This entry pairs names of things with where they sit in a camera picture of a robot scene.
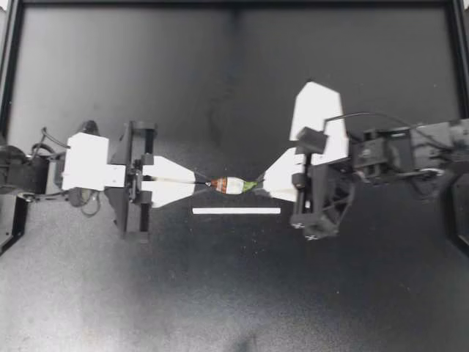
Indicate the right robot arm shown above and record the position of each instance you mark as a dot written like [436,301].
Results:
[395,150]

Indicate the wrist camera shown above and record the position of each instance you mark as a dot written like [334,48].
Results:
[86,161]
[315,106]

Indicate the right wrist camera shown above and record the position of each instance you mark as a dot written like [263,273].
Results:
[315,106]

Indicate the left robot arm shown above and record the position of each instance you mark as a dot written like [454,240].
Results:
[25,172]

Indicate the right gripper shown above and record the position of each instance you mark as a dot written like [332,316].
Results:
[326,190]

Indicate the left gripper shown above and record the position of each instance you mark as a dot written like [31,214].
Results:
[122,205]

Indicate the candy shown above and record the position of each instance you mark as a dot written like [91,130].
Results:
[232,185]

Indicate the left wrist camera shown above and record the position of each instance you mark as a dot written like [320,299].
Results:
[86,161]

